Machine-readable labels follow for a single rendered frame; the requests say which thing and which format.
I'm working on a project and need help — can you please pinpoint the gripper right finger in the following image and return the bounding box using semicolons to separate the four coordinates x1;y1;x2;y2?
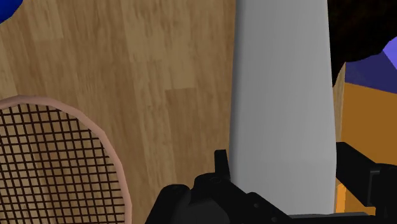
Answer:
336;141;397;224

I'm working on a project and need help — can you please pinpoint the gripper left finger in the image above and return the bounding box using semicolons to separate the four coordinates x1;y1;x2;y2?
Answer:
144;149;293;224

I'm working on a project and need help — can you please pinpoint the tall white cylinder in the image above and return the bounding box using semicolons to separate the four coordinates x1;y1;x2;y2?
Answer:
228;0;338;216

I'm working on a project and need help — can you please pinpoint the purple angular object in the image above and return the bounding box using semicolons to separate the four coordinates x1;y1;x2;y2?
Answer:
344;36;397;94

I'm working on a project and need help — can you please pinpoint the pink racket with black mesh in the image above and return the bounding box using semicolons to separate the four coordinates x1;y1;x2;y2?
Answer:
0;94;133;224

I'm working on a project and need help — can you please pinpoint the black rounded object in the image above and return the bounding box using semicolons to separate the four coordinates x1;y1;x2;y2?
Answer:
327;0;397;88

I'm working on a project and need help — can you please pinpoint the blue rounded object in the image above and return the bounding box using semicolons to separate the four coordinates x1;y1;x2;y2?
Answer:
0;0;24;24

